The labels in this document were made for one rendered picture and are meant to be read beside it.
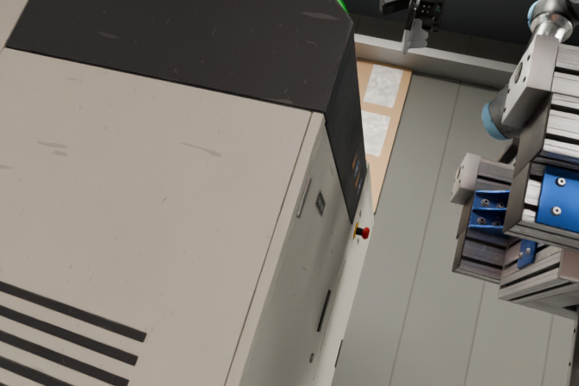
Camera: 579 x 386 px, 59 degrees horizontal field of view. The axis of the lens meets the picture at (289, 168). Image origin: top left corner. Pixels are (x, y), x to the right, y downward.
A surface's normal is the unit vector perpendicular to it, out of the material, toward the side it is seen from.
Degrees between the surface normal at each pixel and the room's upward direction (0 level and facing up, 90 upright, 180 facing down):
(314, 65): 90
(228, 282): 90
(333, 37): 90
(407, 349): 90
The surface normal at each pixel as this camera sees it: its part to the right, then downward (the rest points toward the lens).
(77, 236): -0.17, -0.33
